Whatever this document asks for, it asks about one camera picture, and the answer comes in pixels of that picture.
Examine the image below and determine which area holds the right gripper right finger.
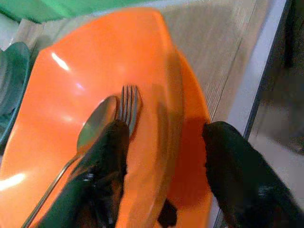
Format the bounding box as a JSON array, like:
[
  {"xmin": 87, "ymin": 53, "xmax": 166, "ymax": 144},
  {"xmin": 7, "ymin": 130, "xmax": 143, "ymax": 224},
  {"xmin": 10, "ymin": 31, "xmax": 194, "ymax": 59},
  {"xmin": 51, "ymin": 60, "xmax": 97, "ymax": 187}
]
[{"xmin": 201, "ymin": 121, "xmax": 304, "ymax": 228}]

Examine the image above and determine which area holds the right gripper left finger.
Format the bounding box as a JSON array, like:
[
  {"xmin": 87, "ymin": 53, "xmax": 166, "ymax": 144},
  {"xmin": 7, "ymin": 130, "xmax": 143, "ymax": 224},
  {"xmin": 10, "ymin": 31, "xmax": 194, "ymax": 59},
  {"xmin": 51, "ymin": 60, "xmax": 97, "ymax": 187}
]
[{"xmin": 39, "ymin": 120, "xmax": 130, "ymax": 228}]

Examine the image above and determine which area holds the metal spoon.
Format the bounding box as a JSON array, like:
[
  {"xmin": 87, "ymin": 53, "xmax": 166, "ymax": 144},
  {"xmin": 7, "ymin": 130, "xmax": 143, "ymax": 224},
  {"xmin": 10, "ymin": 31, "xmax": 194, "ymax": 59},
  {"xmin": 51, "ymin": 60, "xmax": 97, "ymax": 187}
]
[{"xmin": 22, "ymin": 95, "xmax": 119, "ymax": 228}]

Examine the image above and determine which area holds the metal fork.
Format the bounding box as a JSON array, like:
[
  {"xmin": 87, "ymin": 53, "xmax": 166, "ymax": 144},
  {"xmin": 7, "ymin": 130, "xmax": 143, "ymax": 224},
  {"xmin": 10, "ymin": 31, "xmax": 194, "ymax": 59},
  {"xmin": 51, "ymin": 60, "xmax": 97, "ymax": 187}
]
[{"xmin": 116, "ymin": 85, "xmax": 143, "ymax": 140}]

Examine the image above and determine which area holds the orange plate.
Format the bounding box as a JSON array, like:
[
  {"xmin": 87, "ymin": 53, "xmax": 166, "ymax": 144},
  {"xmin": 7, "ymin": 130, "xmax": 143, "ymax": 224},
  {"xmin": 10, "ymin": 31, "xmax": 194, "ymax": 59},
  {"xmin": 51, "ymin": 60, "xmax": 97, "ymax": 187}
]
[{"xmin": 0, "ymin": 7, "xmax": 213, "ymax": 228}]

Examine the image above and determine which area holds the dark green plate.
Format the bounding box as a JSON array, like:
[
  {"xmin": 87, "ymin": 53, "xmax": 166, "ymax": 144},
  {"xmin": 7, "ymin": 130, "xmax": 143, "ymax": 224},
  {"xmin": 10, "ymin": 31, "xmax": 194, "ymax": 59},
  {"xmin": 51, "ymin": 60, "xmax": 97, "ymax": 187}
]
[{"xmin": 0, "ymin": 41, "xmax": 31, "ymax": 152}]

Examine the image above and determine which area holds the green plastic board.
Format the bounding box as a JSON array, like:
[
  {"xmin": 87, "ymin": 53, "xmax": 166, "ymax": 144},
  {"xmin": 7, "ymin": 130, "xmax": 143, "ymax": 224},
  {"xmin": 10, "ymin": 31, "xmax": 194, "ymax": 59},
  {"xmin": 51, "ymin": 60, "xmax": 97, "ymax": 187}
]
[{"xmin": 0, "ymin": 0, "xmax": 152, "ymax": 24}]

